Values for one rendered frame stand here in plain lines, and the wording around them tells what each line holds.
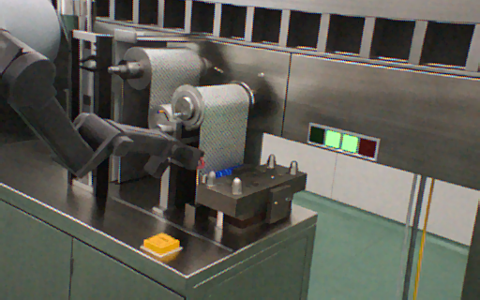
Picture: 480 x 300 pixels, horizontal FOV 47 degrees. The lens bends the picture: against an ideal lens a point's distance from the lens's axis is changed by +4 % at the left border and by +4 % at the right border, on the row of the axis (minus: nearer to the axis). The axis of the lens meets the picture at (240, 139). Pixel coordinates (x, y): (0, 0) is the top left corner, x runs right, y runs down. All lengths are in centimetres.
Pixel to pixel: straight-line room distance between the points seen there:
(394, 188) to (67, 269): 295
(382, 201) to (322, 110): 265
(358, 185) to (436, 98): 285
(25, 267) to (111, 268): 47
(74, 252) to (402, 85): 113
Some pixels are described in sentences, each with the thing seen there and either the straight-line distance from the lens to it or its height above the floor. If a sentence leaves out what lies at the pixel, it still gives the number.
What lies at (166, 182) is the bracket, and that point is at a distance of 175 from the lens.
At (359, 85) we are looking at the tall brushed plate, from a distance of 170.
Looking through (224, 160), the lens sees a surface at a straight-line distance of 179.
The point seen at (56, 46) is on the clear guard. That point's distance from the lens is 254.
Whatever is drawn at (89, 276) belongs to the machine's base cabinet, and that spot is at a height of 72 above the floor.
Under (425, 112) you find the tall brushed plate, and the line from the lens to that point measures 163.
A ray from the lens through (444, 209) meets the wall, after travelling 421.
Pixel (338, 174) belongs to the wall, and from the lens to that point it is 449.
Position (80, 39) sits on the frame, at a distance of 187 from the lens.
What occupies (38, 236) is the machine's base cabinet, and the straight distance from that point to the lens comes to 197.
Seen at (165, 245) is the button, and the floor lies 92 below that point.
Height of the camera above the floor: 159
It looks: 14 degrees down
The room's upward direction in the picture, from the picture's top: 5 degrees clockwise
